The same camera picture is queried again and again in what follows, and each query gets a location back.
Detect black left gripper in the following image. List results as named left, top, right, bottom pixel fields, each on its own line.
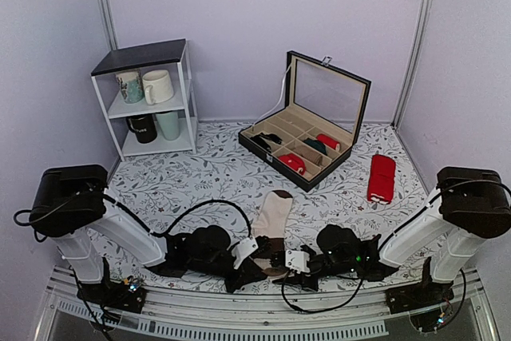
left=188, top=256, right=266, bottom=296

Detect cream and brown striped sock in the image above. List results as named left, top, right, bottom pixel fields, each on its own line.
left=252, top=190, right=293, bottom=277

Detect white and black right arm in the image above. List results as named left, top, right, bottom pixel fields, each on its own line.
left=276, top=167, right=510, bottom=306

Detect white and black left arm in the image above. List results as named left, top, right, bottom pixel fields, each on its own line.
left=28, top=165, right=266, bottom=304

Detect floral patterned table mat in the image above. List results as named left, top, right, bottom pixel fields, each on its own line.
left=94, top=120, right=444, bottom=293

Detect red rolled sock front compartment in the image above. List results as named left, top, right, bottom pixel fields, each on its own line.
left=278, top=153, right=307, bottom=176

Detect red rolled sock compartment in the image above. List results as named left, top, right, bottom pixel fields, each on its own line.
left=316, top=133, right=341, bottom=153
left=278, top=153, right=307, bottom=176

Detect beige rolled sock in box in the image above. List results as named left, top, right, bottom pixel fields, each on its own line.
left=294, top=145, right=323, bottom=166

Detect red folded sock on table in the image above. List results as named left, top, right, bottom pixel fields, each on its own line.
left=367, top=154, right=396, bottom=204

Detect black sock in box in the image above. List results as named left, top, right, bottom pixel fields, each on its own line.
left=251, top=132, right=283, bottom=153

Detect dark green sock in box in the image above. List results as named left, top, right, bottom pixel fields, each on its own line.
left=303, top=138, right=327, bottom=156

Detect red rolled sock rear compartment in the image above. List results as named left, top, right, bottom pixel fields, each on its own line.
left=316, top=133, right=341, bottom=153

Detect pale green tumbler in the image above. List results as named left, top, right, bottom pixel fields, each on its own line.
left=156, top=111, right=180, bottom=141

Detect black compartment storage box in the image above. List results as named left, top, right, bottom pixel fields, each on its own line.
left=238, top=50, right=371, bottom=192

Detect black ceramic mug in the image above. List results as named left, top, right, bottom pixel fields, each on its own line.
left=125, top=114, right=157, bottom=144

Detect white shelf with black top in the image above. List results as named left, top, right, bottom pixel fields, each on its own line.
left=91, top=38, right=198, bottom=161

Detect white ceramic mug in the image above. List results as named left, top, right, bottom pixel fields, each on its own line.
left=142, top=69, right=174, bottom=105

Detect patterned teal ceramic cup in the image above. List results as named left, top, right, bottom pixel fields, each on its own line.
left=115, top=69, right=145, bottom=104

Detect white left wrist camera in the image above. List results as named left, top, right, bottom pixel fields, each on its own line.
left=231, top=237, right=259, bottom=270

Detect aluminium table edge rail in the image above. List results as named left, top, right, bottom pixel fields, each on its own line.
left=34, top=267, right=500, bottom=341

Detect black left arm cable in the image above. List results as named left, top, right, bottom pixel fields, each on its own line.
left=13, top=188, right=252, bottom=244

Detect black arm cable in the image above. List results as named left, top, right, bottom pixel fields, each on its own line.
left=13, top=188, right=252, bottom=244
left=281, top=179, right=511, bottom=314

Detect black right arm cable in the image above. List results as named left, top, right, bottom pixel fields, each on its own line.
left=281, top=179, right=511, bottom=314

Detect right aluminium corner post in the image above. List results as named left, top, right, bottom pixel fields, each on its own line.
left=392, top=0, right=433, bottom=129

